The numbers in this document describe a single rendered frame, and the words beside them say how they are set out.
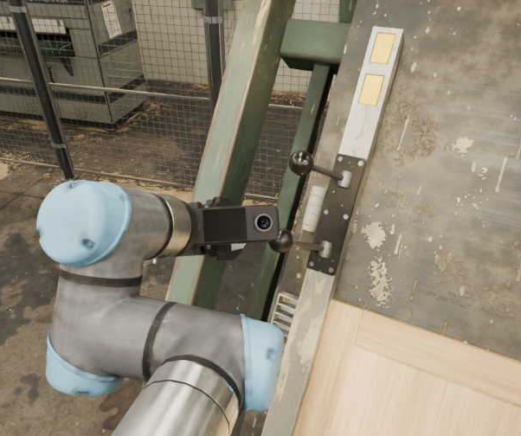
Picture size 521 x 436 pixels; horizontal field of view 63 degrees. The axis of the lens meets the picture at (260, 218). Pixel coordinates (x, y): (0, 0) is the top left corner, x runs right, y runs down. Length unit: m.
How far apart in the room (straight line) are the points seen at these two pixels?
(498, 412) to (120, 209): 0.62
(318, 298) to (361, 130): 0.29
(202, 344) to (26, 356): 2.23
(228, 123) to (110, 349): 0.51
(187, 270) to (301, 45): 0.49
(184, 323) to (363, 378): 0.45
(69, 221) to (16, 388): 2.09
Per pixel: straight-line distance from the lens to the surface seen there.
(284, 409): 0.80
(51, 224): 0.40
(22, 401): 2.39
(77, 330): 0.42
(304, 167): 0.62
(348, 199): 0.71
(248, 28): 0.85
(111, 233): 0.38
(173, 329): 0.38
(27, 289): 2.93
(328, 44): 0.89
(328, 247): 0.70
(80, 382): 0.43
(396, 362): 0.76
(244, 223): 0.52
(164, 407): 0.31
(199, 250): 0.56
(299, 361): 0.76
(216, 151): 0.80
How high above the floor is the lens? 1.82
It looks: 35 degrees down
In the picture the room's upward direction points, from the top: straight up
